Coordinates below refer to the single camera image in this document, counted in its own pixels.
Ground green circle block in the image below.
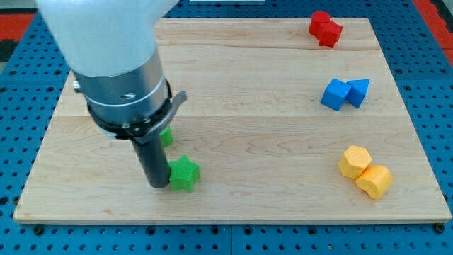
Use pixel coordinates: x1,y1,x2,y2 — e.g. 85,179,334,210
159,126,173,147

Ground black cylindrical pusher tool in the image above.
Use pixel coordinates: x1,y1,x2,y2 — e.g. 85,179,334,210
132,135,171,188

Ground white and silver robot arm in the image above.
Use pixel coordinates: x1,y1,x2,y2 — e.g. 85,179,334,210
37,0,178,125

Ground green star block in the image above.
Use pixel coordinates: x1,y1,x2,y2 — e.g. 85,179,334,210
168,154,200,193

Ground red star block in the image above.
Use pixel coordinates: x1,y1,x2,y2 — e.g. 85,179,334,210
316,21,343,48

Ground wooden board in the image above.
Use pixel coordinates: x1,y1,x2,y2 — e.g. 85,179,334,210
13,18,452,225

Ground black clamp with lever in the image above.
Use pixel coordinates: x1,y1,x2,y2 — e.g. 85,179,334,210
86,79,187,145

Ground blue cube block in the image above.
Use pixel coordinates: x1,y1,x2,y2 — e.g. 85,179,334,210
320,79,352,111

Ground yellow hexagon block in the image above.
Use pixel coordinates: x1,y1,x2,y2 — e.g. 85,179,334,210
338,145,372,179

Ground blue triangle block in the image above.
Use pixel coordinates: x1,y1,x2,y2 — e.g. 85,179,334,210
346,79,370,108

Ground red cylinder block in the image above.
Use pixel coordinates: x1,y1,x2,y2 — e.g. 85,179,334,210
309,11,331,36

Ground yellow cylinder block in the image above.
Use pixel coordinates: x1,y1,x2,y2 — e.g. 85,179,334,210
355,164,393,200

